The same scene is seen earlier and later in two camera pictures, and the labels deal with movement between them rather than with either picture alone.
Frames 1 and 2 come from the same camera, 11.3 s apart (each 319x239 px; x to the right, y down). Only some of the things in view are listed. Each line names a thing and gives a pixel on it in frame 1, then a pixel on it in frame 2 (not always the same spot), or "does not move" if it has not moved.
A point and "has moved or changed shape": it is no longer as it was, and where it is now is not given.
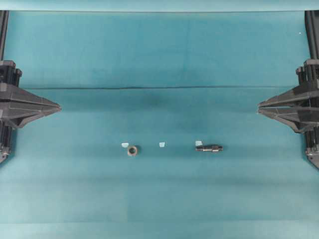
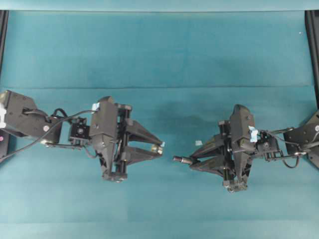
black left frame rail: [4, 17] does not move
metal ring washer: [132, 150] has moved or changed shape
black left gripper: [19, 106] → [108, 129]
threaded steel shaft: [211, 148] has moved or changed shape
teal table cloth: [159, 135] does not move
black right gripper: [299, 107] → [236, 146]
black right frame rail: [312, 25] does not move
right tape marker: [198, 143] does not move
